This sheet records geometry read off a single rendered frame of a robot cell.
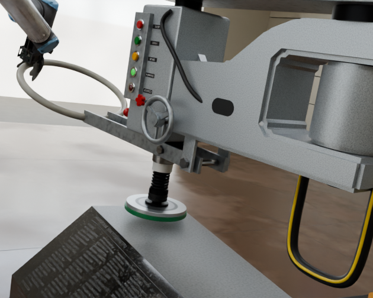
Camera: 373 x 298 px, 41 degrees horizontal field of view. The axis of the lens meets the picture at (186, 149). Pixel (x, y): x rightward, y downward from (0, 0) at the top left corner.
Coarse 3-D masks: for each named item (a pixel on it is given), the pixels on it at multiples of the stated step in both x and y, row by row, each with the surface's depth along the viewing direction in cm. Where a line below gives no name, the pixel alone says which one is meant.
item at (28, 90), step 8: (24, 64) 212; (32, 64) 217; (48, 64) 226; (56, 64) 229; (64, 64) 231; (72, 64) 233; (80, 72) 235; (88, 72) 235; (24, 80) 200; (104, 80) 234; (24, 88) 197; (112, 88) 232; (32, 96) 195; (40, 96) 195; (120, 96) 227; (40, 104) 195; (48, 104) 194; (56, 104) 195; (64, 112) 194; (72, 112) 195; (80, 112) 197; (120, 112) 212
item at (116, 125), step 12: (84, 120) 198; (96, 120) 192; (108, 120) 185; (120, 120) 199; (108, 132) 185; (120, 132) 180; (132, 132) 174; (144, 144) 169; (168, 144) 161; (168, 156) 160; (180, 156) 156; (204, 156) 164; (216, 156) 160; (216, 168) 160
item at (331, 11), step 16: (176, 0) 160; (192, 0) 157; (208, 0) 150; (224, 0) 143; (240, 0) 138; (256, 0) 132; (272, 0) 127; (288, 0) 123; (304, 0) 115; (320, 0) 112; (336, 0) 109; (352, 0) 106; (368, 0) 103; (336, 16) 113; (352, 16) 108; (368, 16) 106
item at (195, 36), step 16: (160, 16) 155; (176, 16) 150; (192, 16) 151; (208, 16) 156; (160, 32) 155; (176, 32) 150; (192, 32) 153; (208, 32) 157; (224, 32) 162; (160, 48) 155; (176, 48) 151; (192, 48) 155; (208, 48) 159; (224, 48) 164; (160, 64) 155; (144, 80) 161; (160, 80) 155; (144, 96) 161; (128, 112) 168; (160, 112) 155; (128, 128) 168; (160, 128) 155; (176, 144) 167
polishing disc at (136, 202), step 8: (128, 200) 172; (136, 200) 173; (144, 200) 175; (168, 200) 180; (176, 200) 181; (136, 208) 166; (144, 208) 166; (152, 208) 168; (160, 208) 169; (168, 208) 171; (176, 208) 172; (184, 208) 174; (160, 216) 164; (168, 216) 165; (176, 216) 167
